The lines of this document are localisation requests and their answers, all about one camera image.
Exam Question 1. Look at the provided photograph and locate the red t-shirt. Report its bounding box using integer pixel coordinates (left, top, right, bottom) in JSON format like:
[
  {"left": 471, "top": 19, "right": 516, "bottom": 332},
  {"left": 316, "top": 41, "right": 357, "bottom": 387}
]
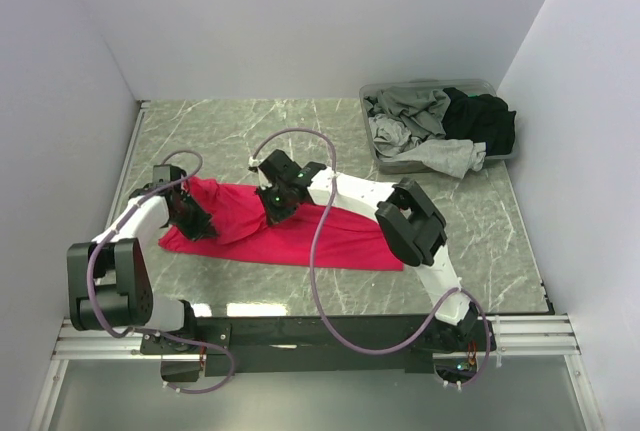
[{"left": 158, "top": 177, "right": 403, "bottom": 271}]

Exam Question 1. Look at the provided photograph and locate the light grey t-shirt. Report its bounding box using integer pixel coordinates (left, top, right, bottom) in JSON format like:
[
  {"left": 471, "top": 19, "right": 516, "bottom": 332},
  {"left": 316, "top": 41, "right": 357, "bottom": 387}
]
[{"left": 368, "top": 115, "right": 487, "bottom": 179}]

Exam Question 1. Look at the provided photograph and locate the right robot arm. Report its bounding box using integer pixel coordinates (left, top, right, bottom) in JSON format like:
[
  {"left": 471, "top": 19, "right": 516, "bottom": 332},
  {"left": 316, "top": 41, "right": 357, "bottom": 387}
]
[{"left": 249, "top": 150, "right": 481, "bottom": 353}]

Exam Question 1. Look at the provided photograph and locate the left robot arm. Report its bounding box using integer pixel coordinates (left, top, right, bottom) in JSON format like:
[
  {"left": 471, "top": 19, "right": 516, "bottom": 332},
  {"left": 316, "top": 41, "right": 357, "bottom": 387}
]
[{"left": 67, "top": 164, "right": 217, "bottom": 353}]

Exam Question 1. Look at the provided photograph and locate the black t-shirt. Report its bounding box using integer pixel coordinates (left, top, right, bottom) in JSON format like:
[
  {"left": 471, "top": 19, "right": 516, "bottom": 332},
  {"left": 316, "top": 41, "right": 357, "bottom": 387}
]
[{"left": 442, "top": 87, "right": 517, "bottom": 156}]

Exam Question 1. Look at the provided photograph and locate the grey plastic bin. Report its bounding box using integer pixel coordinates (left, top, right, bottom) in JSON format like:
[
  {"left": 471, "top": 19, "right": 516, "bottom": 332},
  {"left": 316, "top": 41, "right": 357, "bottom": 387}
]
[{"left": 359, "top": 79, "right": 517, "bottom": 178}]

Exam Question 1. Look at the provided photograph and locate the aluminium rail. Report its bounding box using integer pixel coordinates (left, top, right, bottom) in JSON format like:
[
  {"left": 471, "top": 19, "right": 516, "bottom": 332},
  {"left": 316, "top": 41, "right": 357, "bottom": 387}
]
[{"left": 52, "top": 315, "right": 580, "bottom": 361}]

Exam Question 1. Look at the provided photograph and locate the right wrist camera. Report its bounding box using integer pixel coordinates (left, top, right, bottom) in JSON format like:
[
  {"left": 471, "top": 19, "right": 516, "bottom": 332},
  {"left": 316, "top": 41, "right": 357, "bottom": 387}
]
[{"left": 248, "top": 156, "right": 262, "bottom": 174}]

